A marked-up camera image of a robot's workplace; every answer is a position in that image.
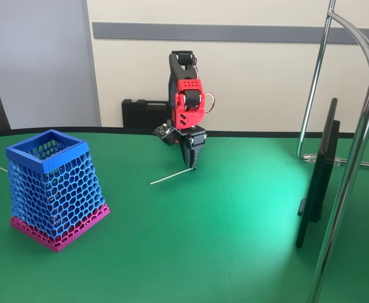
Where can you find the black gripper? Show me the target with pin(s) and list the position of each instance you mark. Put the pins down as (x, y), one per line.
(194, 141)

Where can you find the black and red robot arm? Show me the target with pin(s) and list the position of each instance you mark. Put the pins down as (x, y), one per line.
(189, 109)

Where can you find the black plastic carry case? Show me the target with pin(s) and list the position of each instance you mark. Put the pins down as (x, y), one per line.
(143, 113)

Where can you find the black monitor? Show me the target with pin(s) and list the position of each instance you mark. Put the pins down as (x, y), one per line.
(318, 183)

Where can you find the chrome tube stand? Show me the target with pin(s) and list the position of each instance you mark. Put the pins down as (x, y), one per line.
(348, 189)

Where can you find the clear plastic bracket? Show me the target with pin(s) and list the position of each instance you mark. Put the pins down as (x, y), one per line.
(311, 158)

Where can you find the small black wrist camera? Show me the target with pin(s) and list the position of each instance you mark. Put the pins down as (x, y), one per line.
(166, 132)

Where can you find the blue and magenta mesh basket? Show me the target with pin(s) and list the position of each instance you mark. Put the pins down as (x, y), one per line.
(58, 189)

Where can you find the green cloth with black edge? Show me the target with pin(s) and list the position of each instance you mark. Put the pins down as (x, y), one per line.
(187, 236)

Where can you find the grey wall rail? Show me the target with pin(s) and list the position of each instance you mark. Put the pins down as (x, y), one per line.
(235, 31)

